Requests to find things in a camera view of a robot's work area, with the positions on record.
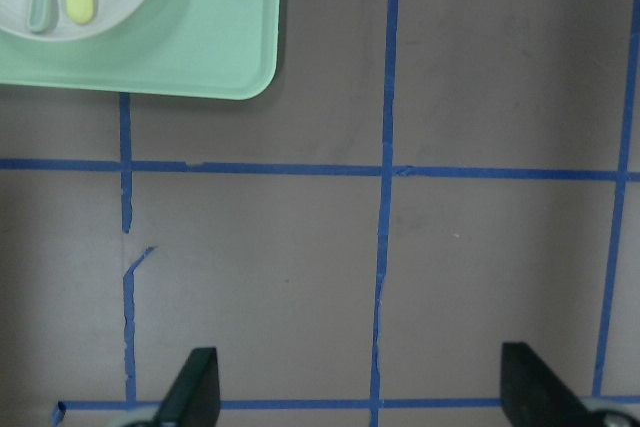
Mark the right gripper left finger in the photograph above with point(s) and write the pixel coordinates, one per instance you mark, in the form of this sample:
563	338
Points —
194	397

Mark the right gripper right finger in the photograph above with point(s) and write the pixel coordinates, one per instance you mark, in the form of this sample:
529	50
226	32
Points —
533	395

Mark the light green serving tray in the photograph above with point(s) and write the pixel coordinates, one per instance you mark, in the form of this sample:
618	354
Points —
224	49

